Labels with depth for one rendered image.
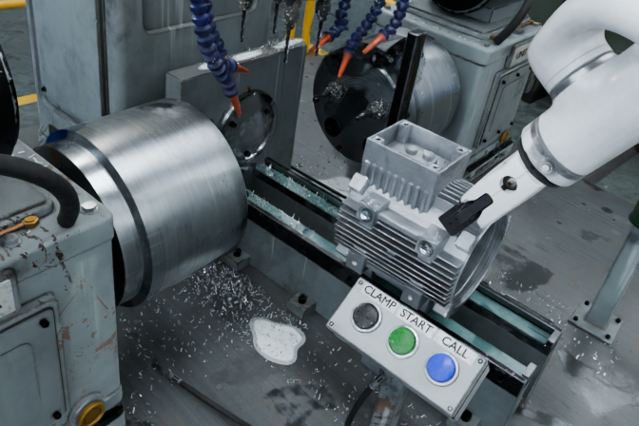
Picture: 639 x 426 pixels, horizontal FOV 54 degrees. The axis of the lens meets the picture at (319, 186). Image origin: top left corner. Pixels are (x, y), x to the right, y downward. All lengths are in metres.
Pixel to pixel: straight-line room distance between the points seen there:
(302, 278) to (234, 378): 0.21
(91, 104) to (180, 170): 0.41
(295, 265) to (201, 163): 0.33
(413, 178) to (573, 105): 0.27
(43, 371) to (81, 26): 0.60
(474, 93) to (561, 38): 0.69
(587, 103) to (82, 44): 0.81
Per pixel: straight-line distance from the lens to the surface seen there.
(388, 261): 0.91
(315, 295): 1.08
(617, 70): 0.68
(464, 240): 0.85
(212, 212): 0.82
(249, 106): 1.12
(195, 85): 1.02
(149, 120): 0.84
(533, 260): 1.37
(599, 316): 1.25
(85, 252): 0.69
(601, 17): 0.63
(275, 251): 1.10
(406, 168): 0.88
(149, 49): 1.10
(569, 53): 0.70
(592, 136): 0.70
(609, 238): 1.54
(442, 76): 1.25
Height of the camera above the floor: 1.56
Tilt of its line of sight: 33 degrees down
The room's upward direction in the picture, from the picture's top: 10 degrees clockwise
